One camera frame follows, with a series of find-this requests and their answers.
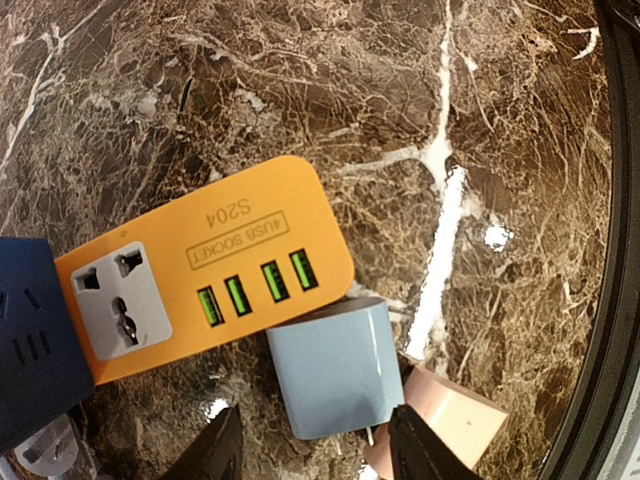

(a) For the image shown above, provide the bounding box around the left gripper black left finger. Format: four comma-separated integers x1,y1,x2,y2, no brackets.
169,405,243,480

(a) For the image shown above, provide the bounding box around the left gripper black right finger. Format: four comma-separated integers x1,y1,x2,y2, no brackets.
389,404,481,480

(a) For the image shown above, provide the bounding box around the light blue charger plug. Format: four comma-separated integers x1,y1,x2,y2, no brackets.
266,297,405,440

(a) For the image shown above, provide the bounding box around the dark blue cube socket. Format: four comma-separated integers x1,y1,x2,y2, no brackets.
1,237,95,453

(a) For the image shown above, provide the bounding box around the orange power strip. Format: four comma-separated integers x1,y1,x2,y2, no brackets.
56,156,354,384

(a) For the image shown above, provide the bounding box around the pink charger plug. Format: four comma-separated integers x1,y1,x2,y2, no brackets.
364,366,507,479

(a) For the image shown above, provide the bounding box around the black front table rail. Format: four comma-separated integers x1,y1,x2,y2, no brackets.
539,0,640,480

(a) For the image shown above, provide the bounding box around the white power strip cable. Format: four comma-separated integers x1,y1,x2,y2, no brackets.
9,414,96,479

